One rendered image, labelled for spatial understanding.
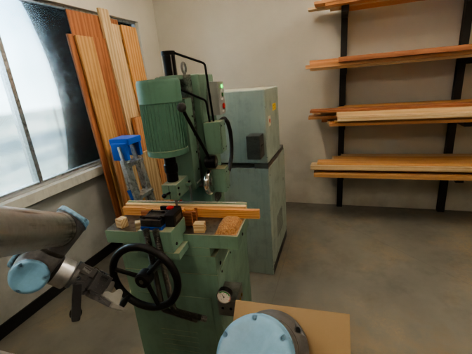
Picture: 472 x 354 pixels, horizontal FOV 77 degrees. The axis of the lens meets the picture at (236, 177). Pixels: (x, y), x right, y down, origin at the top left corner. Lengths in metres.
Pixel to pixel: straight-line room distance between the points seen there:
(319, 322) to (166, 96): 0.92
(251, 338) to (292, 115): 2.99
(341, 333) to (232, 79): 3.06
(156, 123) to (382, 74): 2.61
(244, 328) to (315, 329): 0.30
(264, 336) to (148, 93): 0.93
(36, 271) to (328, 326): 0.77
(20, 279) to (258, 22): 3.14
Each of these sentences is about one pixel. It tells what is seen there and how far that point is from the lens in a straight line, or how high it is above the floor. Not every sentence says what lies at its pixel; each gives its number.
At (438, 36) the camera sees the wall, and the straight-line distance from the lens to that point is 3.51.
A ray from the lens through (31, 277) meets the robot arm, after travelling 0.95.
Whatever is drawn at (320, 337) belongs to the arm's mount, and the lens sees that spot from 0.91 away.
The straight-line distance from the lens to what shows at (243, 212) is 1.31.
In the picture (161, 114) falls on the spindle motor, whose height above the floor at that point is 1.37.
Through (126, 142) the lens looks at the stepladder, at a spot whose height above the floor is 1.14.
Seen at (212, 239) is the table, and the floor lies 0.88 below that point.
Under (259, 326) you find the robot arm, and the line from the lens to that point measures 0.66.
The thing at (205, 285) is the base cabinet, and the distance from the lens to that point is 1.36.
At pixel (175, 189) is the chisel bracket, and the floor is 1.05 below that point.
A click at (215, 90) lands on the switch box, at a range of 1.50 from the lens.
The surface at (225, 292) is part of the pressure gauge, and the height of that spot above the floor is 0.68.
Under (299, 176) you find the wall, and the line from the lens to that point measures 3.61.
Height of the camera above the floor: 1.48
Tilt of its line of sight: 18 degrees down
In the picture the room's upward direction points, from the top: 5 degrees counter-clockwise
